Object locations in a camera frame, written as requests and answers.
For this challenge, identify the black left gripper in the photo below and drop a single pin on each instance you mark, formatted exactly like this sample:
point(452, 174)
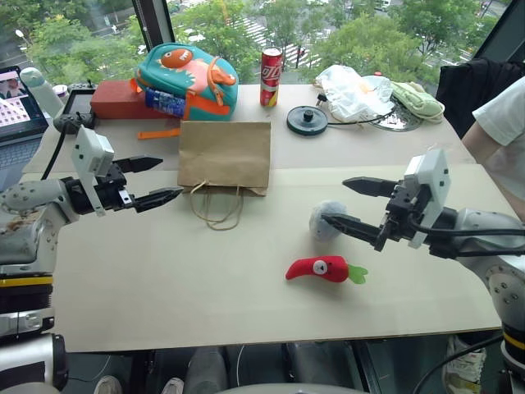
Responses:
point(108, 191)

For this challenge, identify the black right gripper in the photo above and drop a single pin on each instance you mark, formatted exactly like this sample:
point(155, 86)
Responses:
point(404, 215)

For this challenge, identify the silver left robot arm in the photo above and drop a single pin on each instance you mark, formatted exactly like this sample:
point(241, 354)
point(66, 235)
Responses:
point(30, 221)

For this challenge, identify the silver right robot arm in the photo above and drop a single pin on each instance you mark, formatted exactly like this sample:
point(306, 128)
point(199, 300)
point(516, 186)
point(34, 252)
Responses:
point(484, 254)

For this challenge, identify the brown paper bag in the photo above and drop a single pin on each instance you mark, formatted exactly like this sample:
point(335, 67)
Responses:
point(225, 158)

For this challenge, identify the white crumpled plastic bag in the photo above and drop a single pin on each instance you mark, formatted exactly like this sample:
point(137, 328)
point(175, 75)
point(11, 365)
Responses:
point(352, 96)

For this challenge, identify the grey fluffy ball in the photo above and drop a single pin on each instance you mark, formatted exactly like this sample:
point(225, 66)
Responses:
point(324, 221)

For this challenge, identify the red chili plush toy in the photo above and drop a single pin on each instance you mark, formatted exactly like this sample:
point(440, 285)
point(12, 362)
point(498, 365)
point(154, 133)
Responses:
point(322, 268)

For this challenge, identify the red brick block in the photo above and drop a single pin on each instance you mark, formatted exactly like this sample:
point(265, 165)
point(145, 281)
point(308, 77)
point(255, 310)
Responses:
point(119, 100)

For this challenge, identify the round metal plate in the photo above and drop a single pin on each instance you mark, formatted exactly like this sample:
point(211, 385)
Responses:
point(391, 121)

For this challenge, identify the black handheld controller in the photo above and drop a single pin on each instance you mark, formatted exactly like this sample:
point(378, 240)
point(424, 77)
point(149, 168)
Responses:
point(78, 106)

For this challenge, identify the dark round lid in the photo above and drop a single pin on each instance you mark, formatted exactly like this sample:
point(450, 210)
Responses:
point(307, 119)

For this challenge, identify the teal monster backpack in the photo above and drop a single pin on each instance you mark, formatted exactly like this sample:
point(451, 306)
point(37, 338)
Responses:
point(193, 78)

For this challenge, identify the light green cloth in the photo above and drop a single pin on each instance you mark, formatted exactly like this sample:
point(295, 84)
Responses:
point(416, 100)

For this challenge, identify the white water bottle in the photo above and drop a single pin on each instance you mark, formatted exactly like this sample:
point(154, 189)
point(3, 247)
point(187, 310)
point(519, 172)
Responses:
point(41, 92)

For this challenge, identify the laptop computer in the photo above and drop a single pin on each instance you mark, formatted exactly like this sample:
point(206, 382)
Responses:
point(18, 123)

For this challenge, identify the person in white shirt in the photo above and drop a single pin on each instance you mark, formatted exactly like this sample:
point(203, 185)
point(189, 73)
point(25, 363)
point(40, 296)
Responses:
point(500, 139)

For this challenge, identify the red soda can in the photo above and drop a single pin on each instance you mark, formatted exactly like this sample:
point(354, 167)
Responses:
point(270, 78)

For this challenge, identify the black jacket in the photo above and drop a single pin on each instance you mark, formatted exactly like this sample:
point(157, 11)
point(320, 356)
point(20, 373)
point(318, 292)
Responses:
point(471, 88)

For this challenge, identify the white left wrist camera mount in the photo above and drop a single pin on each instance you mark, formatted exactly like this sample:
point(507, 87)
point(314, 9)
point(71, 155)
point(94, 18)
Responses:
point(91, 154)

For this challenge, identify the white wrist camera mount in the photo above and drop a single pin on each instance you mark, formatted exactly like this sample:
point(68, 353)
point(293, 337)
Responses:
point(431, 184)
point(91, 154)

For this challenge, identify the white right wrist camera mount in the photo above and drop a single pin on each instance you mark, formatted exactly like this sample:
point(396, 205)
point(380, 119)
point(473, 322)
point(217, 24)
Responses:
point(431, 184)

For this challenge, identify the black window frame post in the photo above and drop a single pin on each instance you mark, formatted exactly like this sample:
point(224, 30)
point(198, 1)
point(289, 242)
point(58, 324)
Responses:
point(151, 22)

